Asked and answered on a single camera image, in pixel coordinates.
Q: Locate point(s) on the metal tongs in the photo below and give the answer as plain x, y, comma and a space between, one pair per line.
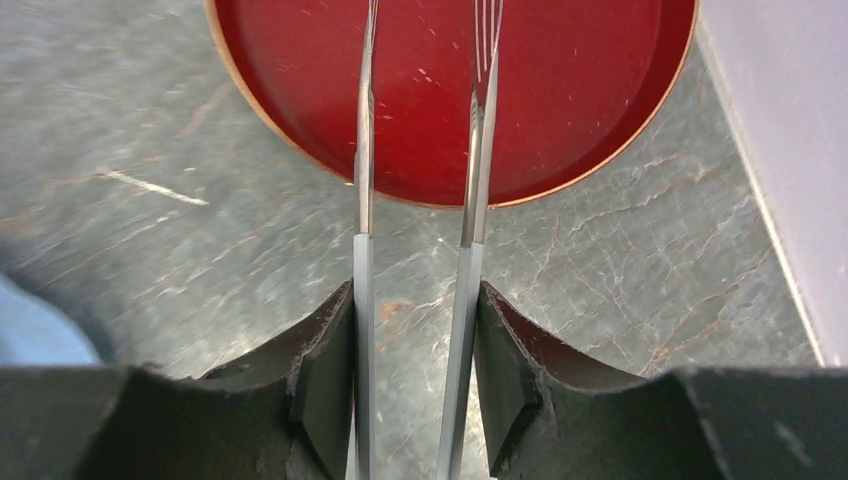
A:
487, 25

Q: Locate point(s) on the blue three-tier cake stand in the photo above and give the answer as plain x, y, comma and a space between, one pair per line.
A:
34, 332

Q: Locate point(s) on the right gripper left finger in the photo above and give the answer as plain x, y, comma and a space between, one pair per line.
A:
280, 411

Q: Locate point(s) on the red round tray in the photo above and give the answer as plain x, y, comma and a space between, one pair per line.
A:
578, 82

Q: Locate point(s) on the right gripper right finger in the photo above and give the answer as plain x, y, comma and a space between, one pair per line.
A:
550, 411

